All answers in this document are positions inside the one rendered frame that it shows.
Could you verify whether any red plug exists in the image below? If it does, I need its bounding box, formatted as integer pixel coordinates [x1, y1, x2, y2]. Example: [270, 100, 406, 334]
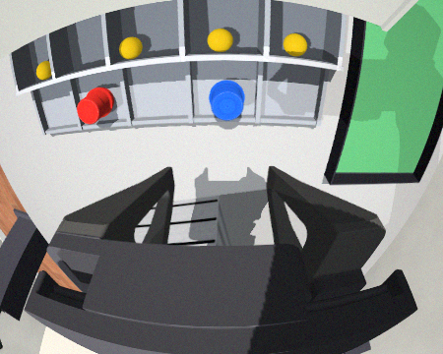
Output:
[77, 88, 114, 124]

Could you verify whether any yellow ball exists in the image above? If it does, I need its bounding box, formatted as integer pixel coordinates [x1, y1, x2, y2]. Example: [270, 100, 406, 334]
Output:
[284, 33, 307, 56]
[36, 61, 52, 80]
[208, 29, 233, 52]
[119, 36, 143, 59]

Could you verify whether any green tray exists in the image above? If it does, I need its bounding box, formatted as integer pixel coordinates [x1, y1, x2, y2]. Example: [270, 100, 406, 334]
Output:
[324, 0, 443, 185]

